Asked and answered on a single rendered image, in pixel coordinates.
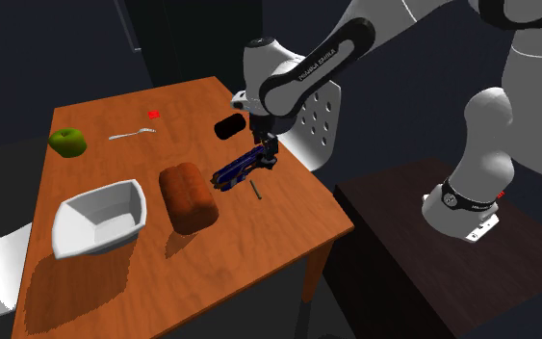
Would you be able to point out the white chair with holes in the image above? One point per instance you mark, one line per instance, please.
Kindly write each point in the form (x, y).
(320, 127)

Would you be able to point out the green apple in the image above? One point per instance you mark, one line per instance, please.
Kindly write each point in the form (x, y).
(67, 142)

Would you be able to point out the small red flat piece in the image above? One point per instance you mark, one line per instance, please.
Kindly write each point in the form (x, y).
(153, 114)

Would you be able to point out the black cylinder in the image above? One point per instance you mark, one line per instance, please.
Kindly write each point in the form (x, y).
(229, 126)

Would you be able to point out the white angular bowl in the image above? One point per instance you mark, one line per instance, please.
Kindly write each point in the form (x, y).
(99, 218)

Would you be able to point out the dark robot stand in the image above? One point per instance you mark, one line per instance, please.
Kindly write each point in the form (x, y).
(416, 263)

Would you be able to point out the silver spoon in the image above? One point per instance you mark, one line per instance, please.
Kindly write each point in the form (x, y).
(127, 135)

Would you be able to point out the brown bread loaf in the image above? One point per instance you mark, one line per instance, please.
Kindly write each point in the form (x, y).
(187, 197)

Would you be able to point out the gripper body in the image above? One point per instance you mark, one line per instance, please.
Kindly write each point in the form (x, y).
(261, 126)

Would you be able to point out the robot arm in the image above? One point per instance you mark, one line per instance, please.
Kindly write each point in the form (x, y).
(495, 155)

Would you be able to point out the wooden table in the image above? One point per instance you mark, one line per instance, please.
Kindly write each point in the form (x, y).
(233, 244)

